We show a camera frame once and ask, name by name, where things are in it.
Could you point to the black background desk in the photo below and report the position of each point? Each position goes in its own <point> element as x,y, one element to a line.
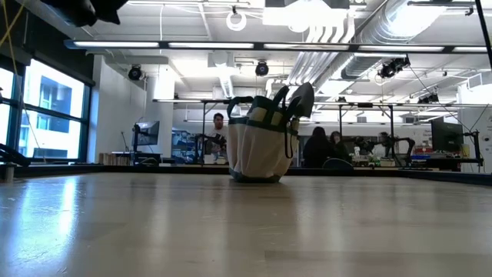
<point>442,164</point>

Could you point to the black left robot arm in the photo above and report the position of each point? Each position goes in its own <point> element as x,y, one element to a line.
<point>84,11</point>

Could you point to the black computer monitor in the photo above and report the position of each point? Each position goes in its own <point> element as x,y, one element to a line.
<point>446,136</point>

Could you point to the person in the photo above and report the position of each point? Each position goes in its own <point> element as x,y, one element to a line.
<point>339,146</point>
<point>318,148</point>
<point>219,132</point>

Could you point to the blue shelving unit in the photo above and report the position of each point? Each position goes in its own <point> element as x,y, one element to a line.
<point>180,146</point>

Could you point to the long linear ceiling light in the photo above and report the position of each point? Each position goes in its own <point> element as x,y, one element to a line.
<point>115,44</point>

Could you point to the silver ventilation duct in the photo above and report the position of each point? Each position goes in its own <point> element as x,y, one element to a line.
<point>384,31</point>

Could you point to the black office chair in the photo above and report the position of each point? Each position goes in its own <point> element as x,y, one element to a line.
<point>338,164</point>

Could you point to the black background rig frame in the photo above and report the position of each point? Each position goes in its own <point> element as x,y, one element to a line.
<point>340,131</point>

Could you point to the small black ceiling fixture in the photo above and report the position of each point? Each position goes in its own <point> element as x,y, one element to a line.
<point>428,99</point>

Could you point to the black ceiling spotlight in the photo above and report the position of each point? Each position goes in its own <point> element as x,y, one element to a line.
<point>135,73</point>
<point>261,69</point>

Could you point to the black monitor stand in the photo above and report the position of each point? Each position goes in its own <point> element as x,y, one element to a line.
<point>477,146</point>

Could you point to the black ceiling camera cluster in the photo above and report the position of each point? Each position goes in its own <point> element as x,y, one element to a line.
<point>390,69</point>

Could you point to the beige green canvas gardening bag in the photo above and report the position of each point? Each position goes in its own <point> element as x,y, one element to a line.
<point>257,154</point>

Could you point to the black background robot arm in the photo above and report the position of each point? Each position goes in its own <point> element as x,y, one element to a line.
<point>403,148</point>
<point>200,148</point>

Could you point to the low bookshelf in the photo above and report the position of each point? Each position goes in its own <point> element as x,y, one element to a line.
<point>115,159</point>

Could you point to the large window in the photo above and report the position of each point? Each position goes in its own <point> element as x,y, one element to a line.
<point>54,92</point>

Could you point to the black ceiling track fixture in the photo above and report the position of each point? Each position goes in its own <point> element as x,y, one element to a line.
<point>442,3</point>

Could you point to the computer monitor on arm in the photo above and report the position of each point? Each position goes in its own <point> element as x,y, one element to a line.
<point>148,132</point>

